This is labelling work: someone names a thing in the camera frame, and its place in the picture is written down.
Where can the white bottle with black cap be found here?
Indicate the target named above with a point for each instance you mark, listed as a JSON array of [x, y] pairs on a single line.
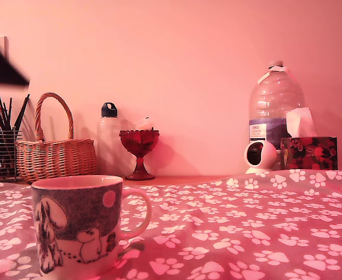
[[108, 137]]

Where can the white candle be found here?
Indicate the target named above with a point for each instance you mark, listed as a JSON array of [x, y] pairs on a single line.
[[144, 124]]

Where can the cartoon print ceramic mug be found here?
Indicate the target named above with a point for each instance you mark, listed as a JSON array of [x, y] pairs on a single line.
[[81, 204]]

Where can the red glass goblet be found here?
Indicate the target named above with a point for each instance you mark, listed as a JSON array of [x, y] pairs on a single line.
[[140, 143]]

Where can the large clear water bottle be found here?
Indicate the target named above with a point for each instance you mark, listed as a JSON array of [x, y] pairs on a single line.
[[275, 96]]

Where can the paw print cloth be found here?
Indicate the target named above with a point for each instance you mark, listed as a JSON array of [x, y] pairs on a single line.
[[246, 233]]

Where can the white tissue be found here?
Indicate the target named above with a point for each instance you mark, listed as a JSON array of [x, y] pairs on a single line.
[[297, 122]]

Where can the floral tissue box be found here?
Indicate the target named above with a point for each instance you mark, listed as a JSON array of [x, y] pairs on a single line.
[[310, 151]]

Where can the small white round camera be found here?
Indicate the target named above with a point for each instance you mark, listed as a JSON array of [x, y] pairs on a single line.
[[268, 154]]

